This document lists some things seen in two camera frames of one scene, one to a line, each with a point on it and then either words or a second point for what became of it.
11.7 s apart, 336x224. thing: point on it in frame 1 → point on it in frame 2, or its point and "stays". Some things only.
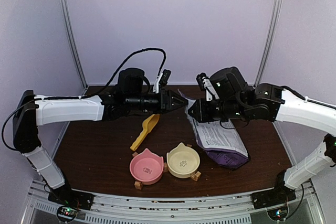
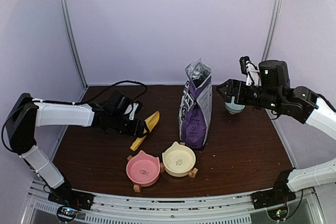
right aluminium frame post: x=276 y=10 stays
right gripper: x=201 y=116 → x=232 y=90
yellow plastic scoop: x=147 y=124 stays
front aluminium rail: x=40 y=209 stays
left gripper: x=167 y=99 → x=137 y=129
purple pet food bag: x=221 y=140 → x=195 y=105
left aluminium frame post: x=67 y=30 stays
